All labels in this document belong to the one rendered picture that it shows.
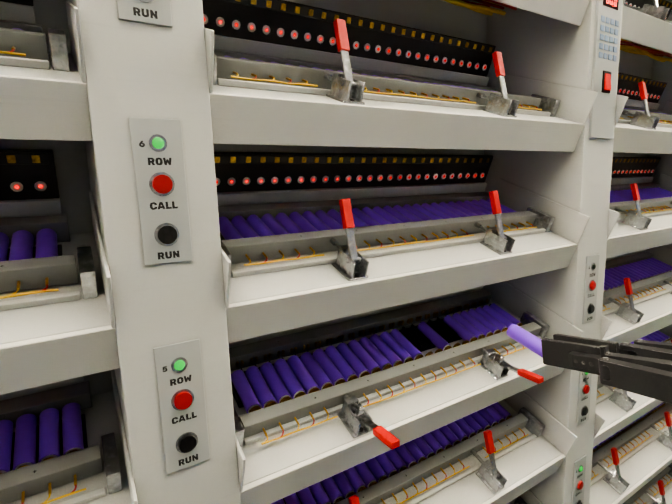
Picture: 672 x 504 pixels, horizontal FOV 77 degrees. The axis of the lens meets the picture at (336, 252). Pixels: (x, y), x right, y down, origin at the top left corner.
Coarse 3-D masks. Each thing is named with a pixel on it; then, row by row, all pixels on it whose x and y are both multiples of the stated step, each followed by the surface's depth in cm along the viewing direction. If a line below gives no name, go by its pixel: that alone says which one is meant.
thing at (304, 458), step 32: (480, 288) 85; (512, 288) 83; (544, 320) 78; (416, 384) 62; (448, 384) 63; (480, 384) 64; (512, 384) 67; (384, 416) 55; (416, 416) 56; (448, 416) 60; (256, 448) 48; (288, 448) 49; (320, 448) 49; (352, 448) 51; (384, 448) 55; (256, 480) 45; (288, 480) 47; (320, 480) 50
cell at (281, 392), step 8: (264, 368) 57; (272, 368) 57; (264, 376) 56; (272, 376) 56; (272, 384) 55; (280, 384) 55; (272, 392) 55; (280, 392) 54; (288, 392) 54; (280, 400) 53
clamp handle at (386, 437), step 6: (360, 414) 52; (360, 420) 51; (366, 420) 51; (366, 426) 50; (372, 426) 50; (378, 426) 49; (378, 432) 48; (384, 432) 48; (378, 438) 48; (384, 438) 47; (390, 438) 47; (396, 438) 47; (390, 444) 46; (396, 444) 46
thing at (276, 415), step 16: (496, 336) 71; (448, 352) 66; (464, 352) 66; (480, 352) 69; (512, 352) 71; (400, 368) 60; (416, 368) 61; (432, 368) 63; (464, 368) 65; (352, 384) 56; (368, 384) 57; (384, 384) 58; (400, 384) 59; (288, 400) 52; (304, 400) 52; (320, 400) 53; (336, 400) 54; (368, 400) 56; (240, 416) 49; (256, 416) 49; (272, 416) 50; (288, 416) 51; (304, 416) 52; (336, 416) 53; (256, 432) 49
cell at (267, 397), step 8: (248, 368) 57; (256, 368) 57; (248, 376) 56; (256, 376) 55; (256, 384) 54; (264, 384) 54; (256, 392) 54; (264, 392) 53; (264, 400) 52; (272, 400) 53
